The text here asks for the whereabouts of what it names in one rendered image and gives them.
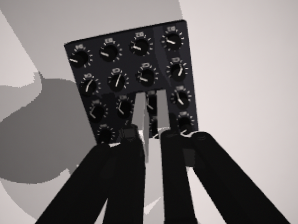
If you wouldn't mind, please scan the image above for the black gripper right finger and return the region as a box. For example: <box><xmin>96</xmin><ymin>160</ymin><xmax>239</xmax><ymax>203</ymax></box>
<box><xmin>157</xmin><ymin>90</ymin><xmax>291</xmax><ymax>224</ymax></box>

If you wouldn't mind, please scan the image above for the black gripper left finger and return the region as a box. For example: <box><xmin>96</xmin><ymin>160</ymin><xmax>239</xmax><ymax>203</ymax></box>
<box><xmin>35</xmin><ymin>92</ymin><xmax>149</xmax><ymax>224</ymax></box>

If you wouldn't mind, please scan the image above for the black knob box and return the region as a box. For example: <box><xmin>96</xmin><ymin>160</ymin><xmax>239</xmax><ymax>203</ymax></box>
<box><xmin>64</xmin><ymin>19</ymin><xmax>199</xmax><ymax>144</ymax></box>

